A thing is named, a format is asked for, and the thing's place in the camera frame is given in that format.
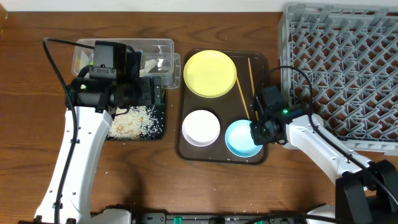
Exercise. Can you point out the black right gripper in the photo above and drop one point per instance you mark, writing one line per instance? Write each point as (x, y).
(258, 132)

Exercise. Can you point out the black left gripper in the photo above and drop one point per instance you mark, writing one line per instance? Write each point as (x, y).
(156, 91)

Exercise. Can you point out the white tissue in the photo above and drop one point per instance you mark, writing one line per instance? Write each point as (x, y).
(148, 66)

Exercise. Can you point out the light blue bowl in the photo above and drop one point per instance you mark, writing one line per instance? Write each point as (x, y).
(239, 140)

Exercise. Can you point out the white pink bowl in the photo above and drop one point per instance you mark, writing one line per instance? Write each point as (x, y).
(201, 128)

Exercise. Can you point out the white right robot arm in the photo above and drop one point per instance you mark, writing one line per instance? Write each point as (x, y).
(365, 191)

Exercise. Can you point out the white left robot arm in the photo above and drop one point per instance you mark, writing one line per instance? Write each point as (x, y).
(91, 105)

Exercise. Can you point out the black food waste tray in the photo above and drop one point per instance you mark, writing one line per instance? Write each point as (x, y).
(155, 130)

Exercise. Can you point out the grey dishwasher rack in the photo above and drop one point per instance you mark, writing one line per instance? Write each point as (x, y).
(343, 60)

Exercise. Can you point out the pile of rice and peanuts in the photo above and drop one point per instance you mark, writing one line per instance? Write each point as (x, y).
(133, 123)

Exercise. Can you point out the dark brown serving tray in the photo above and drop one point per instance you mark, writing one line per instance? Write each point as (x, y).
(227, 108)

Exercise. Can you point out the wooden chopstick left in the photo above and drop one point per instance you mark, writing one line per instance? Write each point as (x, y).
(242, 98)

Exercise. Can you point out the wooden chopstick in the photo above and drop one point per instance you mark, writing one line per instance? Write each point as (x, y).
(242, 98)
(252, 83)

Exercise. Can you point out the yellow plate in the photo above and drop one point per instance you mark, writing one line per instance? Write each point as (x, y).
(210, 73)

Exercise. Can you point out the wooden chopstick right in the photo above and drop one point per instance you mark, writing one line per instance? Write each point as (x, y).
(252, 83)

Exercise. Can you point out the black rail at table edge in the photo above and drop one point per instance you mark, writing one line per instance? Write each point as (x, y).
(190, 218)

